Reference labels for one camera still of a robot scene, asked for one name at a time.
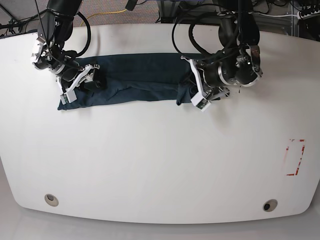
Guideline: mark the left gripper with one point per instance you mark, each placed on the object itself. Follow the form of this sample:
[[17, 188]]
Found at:
[[239, 67]]

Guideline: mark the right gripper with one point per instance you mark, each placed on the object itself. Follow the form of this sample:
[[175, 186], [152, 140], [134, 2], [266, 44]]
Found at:
[[70, 75]]

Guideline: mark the dark teal T-shirt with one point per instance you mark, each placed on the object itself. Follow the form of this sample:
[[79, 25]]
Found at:
[[144, 77]]

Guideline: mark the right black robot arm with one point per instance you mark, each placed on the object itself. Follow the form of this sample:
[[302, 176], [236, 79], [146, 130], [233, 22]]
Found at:
[[54, 29]]

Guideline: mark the black tripod leg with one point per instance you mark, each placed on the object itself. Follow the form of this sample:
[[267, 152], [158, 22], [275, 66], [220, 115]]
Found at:
[[20, 9]]

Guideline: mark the white power strip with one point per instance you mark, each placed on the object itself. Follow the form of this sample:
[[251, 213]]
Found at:
[[309, 12]]

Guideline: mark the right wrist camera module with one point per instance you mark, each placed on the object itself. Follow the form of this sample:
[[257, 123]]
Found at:
[[68, 97]]

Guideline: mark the left table cable grommet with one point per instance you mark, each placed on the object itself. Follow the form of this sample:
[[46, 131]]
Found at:
[[51, 200]]

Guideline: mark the table cable grommet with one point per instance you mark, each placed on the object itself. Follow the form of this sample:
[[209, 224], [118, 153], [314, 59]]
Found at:
[[270, 205], [51, 200]]

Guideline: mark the right table cable grommet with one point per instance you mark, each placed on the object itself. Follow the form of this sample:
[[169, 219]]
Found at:
[[270, 205]]

